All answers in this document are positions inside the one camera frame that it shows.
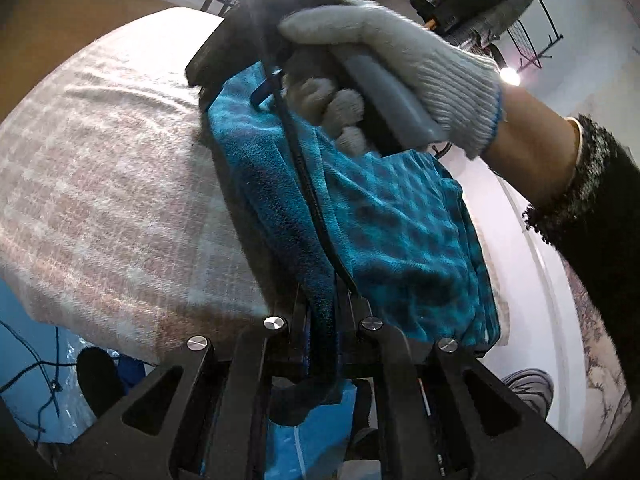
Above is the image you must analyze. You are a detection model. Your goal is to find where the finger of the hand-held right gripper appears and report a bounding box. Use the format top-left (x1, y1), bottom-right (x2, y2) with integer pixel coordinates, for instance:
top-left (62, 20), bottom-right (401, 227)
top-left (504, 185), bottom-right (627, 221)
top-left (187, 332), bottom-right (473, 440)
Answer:
top-left (185, 15), bottom-right (261, 113)

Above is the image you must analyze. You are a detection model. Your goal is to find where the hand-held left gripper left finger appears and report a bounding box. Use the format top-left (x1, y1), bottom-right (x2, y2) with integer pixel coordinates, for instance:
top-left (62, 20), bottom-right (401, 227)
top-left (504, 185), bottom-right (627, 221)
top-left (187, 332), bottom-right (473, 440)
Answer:
top-left (50, 285), bottom-right (321, 480)

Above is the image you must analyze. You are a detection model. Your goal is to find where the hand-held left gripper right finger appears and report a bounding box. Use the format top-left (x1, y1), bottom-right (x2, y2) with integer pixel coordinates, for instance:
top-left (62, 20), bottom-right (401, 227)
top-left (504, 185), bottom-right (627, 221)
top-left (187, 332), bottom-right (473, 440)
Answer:
top-left (335, 285), bottom-right (591, 480)

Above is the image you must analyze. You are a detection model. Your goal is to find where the blue plaid fleece jacket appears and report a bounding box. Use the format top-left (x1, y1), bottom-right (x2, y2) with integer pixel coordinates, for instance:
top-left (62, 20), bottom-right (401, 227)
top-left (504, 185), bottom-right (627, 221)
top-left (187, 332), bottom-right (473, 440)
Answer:
top-left (200, 60), bottom-right (503, 426)

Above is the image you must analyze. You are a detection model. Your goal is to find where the person's right forearm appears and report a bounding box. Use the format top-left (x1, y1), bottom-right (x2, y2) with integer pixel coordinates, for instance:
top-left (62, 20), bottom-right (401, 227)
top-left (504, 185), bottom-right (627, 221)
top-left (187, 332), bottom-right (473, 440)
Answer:
top-left (480, 80), bottom-right (640, 441)

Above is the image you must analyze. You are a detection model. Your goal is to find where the black metal clothes rack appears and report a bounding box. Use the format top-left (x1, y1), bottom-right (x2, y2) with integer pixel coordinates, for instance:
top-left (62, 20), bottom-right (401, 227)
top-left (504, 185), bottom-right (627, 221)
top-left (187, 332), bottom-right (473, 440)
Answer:
top-left (200, 0), bottom-right (563, 73)

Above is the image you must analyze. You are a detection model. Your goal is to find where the person's right hand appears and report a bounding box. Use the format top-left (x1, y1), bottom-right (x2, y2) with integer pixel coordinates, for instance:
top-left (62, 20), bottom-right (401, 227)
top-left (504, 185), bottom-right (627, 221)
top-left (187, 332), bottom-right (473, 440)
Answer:
top-left (277, 0), bottom-right (503, 161)

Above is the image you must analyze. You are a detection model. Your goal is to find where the long grey hanging coat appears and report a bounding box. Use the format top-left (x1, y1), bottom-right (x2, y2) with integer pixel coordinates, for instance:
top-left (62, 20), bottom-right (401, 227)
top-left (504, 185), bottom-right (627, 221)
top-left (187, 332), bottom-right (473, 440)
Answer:
top-left (440, 10), bottom-right (523, 56)

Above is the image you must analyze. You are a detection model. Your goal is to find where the black hanging jacket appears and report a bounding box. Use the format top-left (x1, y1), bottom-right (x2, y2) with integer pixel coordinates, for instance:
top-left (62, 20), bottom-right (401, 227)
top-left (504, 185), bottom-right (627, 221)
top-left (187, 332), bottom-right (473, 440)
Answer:
top-left (412, 0), bottom-right (538, 23)

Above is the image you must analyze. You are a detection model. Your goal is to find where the person's grey shoe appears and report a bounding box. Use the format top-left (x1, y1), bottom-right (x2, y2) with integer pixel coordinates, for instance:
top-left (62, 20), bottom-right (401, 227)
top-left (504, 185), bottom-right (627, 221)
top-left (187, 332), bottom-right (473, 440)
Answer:
top-left (502, 369), bottom-right (556, 418)

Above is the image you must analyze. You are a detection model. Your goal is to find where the dark round object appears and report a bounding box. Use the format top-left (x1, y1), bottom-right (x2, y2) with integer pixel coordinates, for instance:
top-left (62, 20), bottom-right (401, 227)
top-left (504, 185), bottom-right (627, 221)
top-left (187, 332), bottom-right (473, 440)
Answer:
top-left (76, 346), bottom-right (125, 417)

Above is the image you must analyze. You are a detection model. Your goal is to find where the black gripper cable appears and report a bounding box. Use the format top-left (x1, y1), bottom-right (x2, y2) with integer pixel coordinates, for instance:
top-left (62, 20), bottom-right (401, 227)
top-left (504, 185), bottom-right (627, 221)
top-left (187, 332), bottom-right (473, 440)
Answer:
top-left (240, 0), bottom-right (361, 296)

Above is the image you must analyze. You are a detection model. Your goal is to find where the landscape wall mural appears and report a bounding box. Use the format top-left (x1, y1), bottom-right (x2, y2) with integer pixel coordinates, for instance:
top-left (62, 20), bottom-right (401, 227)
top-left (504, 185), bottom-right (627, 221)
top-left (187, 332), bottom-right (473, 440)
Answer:
top-left (562, 95), bottom-right (640, 461)

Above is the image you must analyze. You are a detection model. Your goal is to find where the black floor cable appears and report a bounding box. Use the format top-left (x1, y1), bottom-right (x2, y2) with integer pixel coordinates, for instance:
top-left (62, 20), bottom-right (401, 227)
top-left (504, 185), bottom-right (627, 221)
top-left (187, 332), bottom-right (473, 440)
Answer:
top-left (0, 320), bottom-right (66, 433)

